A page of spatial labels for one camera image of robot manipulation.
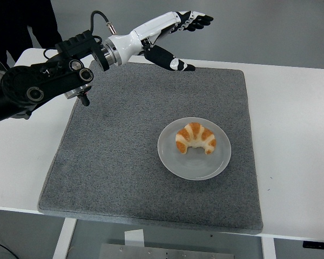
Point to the black table control panel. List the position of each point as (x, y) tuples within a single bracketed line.
[(318, 244)]

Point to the grey square mat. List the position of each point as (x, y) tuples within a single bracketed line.
[(124, 148)]

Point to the golden striped croissant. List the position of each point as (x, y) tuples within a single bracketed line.
[(195, 135)]

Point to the grey round plate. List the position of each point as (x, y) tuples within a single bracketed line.
[(194, 167)]

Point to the narrow white table leg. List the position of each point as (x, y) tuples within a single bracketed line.
[(268, 248)]

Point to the wide white table leg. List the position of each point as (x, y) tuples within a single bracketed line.
[(64, 237)]

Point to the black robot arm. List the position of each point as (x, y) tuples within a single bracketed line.
[(43, 78)]

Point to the grey metal plate with screws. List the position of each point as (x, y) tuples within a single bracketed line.
[(164, 252)]

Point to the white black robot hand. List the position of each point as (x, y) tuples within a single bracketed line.
[(129, 43)]

